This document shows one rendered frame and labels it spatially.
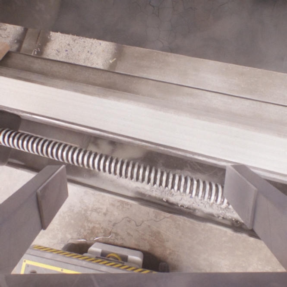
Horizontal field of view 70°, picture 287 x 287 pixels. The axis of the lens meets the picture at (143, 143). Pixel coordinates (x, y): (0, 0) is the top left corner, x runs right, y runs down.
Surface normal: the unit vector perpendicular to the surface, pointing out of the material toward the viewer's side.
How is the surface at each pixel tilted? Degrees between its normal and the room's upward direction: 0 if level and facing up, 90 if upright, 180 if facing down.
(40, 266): 0
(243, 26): 16
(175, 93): 0
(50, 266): 0
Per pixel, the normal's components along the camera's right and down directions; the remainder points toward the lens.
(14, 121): 0.96, 0.24
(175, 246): -0.11, -0.15
